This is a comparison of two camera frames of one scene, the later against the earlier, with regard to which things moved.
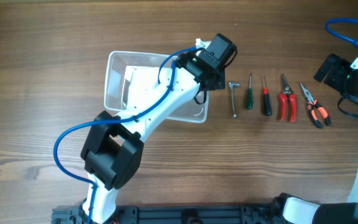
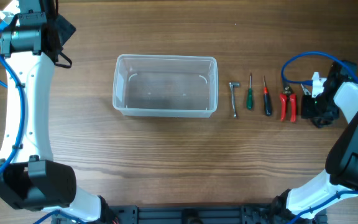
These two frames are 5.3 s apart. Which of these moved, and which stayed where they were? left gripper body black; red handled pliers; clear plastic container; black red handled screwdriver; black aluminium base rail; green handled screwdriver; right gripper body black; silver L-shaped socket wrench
Moved: left gripper body black; right gripper body black; clear plastic container
Stayed: black red handled screwdriver; red handled pliers; green handled screwdriver; black aluminium base rail; silver L-shaped socket wrench
